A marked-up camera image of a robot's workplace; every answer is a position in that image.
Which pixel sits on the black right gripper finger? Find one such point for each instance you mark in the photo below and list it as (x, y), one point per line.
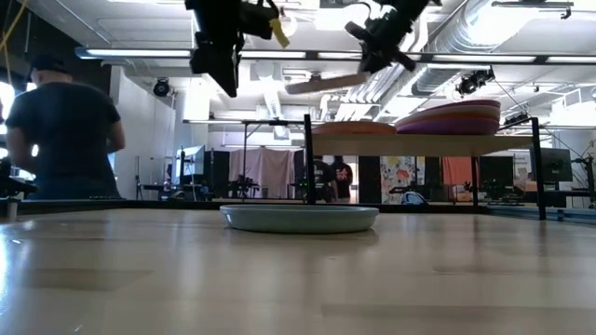
(372, 62)

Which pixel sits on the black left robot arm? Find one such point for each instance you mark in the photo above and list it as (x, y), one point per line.
(14, 188)

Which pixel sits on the silver ventilation duct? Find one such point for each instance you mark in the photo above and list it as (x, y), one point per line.
(447, 70)

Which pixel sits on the floral poster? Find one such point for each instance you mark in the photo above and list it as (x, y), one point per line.
(398, 174)

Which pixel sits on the orange curtain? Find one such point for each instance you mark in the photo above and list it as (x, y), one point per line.
(458, 170)

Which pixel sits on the rust orange plate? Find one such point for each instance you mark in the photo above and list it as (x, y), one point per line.
(465, 119)

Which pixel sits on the black background monitor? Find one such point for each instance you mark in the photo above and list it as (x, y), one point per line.
(556, 165)

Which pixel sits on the teal plate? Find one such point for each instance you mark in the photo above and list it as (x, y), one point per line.
(298, 219)

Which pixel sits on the overhead LED light bar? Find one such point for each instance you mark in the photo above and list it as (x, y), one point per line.
(312, 55)

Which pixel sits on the blue and white round object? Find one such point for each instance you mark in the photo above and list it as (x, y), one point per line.
(413, 199)

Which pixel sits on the beige curtain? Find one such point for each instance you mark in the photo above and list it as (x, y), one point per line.
(265, 170)

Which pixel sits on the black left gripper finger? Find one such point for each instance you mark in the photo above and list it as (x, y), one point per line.
(229, 84)

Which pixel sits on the background monitor on stand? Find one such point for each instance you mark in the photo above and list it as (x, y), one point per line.
(193, 160)

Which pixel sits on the tall black background frame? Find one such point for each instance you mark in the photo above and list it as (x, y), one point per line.
(261, 122)

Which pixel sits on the black ceiling spotlight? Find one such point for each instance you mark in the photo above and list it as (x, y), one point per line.
(472, 83)
(161, 87)

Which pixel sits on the black aluminium table frame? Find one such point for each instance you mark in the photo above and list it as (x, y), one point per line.
(139, 205)

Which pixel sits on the black cabinet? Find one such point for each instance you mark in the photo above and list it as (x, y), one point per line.
(218, 172)

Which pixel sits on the tan orange plate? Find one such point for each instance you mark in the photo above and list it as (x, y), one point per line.
(354, 131)

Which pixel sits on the wooden shelf with black legs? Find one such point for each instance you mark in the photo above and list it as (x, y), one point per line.
(410, 145)

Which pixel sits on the person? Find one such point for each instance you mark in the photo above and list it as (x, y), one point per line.
(343, 177)
(323, 177)
(65, 135)

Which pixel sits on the beige grey plate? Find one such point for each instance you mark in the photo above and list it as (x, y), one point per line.
(326, 84)

